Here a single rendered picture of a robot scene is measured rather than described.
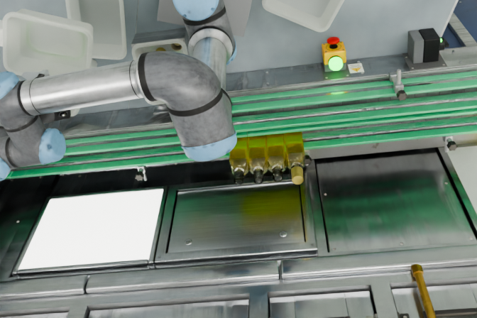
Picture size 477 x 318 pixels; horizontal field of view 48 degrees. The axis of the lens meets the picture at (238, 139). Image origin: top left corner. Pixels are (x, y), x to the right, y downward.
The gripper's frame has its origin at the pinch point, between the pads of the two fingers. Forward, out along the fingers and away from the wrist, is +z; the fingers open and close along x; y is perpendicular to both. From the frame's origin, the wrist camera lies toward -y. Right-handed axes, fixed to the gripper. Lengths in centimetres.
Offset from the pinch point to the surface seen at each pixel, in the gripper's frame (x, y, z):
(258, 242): 31, -64, -21
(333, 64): -1, -80, 26
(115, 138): 35.6, -14.9, 14.2
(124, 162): 41.2, -19.2, 9.2
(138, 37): 5.9, -18.4, 31.6
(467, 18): -5, -131, 63
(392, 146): 24, -107, 20
